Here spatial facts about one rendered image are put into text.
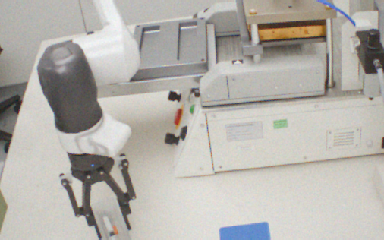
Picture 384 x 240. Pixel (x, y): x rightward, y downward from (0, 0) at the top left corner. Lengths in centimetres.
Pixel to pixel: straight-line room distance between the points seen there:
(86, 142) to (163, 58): 33
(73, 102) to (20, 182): 51
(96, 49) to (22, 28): 197
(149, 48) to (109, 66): 31
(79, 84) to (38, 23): 202
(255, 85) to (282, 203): 25
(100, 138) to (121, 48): 16
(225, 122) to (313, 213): 26
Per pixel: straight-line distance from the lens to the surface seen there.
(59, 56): 94
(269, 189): 125
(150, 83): 122
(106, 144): 97
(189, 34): 134
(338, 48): 135
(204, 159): 126
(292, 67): 115
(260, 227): 117
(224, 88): 116
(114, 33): 103
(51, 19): 292
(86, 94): 95
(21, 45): 302
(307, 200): 122
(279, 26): 117
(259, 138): 123
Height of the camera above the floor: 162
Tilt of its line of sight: 37 degrees down
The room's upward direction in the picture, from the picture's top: 9 degrees counter-clockwise
